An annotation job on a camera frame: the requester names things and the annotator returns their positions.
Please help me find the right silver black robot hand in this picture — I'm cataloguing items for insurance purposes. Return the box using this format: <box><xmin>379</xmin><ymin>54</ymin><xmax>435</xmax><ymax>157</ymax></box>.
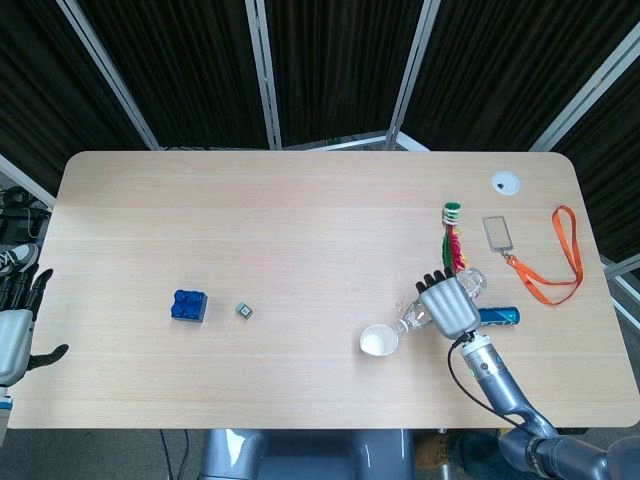
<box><xmin>415</xmin><ymin>268</ymin><xmax>481</xmax><ymax>340</ymax></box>

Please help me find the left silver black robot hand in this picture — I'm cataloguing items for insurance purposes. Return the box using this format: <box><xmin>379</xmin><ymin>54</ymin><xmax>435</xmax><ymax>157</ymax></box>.
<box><xmin>0</xmin><ymin>268</ymin><xmax>70</xmax><ymax>387</ymax></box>

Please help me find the clear plastic bottle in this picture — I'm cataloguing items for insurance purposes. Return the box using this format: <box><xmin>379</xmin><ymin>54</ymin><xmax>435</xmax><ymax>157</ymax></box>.
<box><xmin>394</xmin><ymin>268</ymin><xmax>488</xmax><ymax>337</ymax></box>

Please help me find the blue cylindrical can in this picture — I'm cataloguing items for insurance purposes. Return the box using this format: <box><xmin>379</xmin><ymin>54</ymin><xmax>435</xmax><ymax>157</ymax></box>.
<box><xmin>477</xmin><ymin>306</ymin><xmax>521</xmax><ymax>329</ymax></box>

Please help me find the small white paper cup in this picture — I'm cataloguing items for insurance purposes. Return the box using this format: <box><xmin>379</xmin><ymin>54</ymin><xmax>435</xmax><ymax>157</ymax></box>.
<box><xmin>358</xmin><ymin>323</ymin><xmax>400</xmax><ymax>358</ymax></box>

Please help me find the colourful feather shuttlecock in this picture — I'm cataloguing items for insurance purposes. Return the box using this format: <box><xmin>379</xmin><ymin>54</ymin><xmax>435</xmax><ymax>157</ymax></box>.
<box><xmin>440</xmin><ymin>201</ymin><xmax>469</xmax><ymax>275</ymax></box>

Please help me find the grey white sneaker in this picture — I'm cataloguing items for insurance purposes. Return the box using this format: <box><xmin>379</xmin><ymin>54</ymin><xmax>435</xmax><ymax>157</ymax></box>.
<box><xmin>0</xmin><ymin>243</ymin><xmax>40</xmax><ymax>275</ymax></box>

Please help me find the clear badge holder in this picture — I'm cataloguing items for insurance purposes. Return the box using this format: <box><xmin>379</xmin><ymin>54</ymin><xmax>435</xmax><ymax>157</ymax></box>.
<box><xmin>482</xmin><ymin>215</ymin><xmax>515</xmax><ymax>253</ymax></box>

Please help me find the brown shoe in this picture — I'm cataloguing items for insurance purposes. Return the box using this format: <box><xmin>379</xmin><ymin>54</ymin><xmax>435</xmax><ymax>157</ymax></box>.
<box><xmin>415</xmin><ymin>433</ymin><xmax>451</xmax><ymax>471</ymax></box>

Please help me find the blue plastic building block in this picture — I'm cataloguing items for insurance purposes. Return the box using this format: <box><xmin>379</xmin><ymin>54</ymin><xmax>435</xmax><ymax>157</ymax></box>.
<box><xmin>169</xmin><ymin>289</ymin><xmax>209</xmax><ymax>324</ymax></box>

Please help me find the grey robot torso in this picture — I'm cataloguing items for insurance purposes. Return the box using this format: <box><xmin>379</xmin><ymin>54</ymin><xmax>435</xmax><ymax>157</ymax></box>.
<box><xmin>199</xmin><ymin>428</ymin><xmax>416</xmax><ymax>480</ymax></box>

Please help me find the black pleated partition panel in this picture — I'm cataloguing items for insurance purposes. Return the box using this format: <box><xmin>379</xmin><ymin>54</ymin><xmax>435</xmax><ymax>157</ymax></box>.
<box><xmin>0</xmin><ymin>0</ymin><xmax>151</xmax><ymax>199</ymax></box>
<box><xmin>554</xmin><ymin>82</ymin><xmax>640</xmax><ymax>264</ymax></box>
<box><xmin>264</xmin><ymin>0</ymin><xmax>426</xmax><ymax>147</ymax></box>
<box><xmin>79</xmin><ymin>0</ymin><xmax>274</xmax><ymax>150</ymax></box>
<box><xmin>402</xmin><ymin>0</ymin><xmax>640</xmax><ymax>152</ymax></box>

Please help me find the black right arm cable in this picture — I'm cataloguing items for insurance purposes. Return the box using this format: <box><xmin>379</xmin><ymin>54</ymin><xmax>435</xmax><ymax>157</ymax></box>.
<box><xmin>447</xmin><ymin>332</ymin><xmax>539</xmax><ymax>437</ymax></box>

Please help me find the white table cable grommet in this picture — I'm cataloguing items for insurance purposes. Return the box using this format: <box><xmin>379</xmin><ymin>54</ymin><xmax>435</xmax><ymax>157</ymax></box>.
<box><xmin>490</xmin><ymin>170</ymin><xmax>521</xmax><ymax>195</ymax></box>

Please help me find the orange lanyard strap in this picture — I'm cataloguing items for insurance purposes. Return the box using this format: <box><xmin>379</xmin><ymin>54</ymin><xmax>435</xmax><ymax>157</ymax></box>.
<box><xmin>502</xmin><ymin>205</ymin><xmax>584</xmax><ymax>306</ymax></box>

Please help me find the white partition frame post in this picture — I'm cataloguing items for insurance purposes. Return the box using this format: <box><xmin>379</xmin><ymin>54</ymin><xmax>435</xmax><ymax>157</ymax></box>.
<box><xmin>243</xmin><ymin>0</ymin><xmax>284</xmax><ymax>150</ymax></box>
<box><xmin>54</xmin><ymin>0</ymin><xmax>162</xmax><ymax>151</ymax></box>
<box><xmin>528</xmin><ymin>29</ymin><xmax>640</xmax><ymax>152</ymax></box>
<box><xmin>383</xmin><ymin>0</ymin><xmax>442</xmax><ymax>151</ymax></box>
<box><xmin>0</xmin><ymin>153</ymin><xmax>56</xmax><ymax>202</ymax></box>

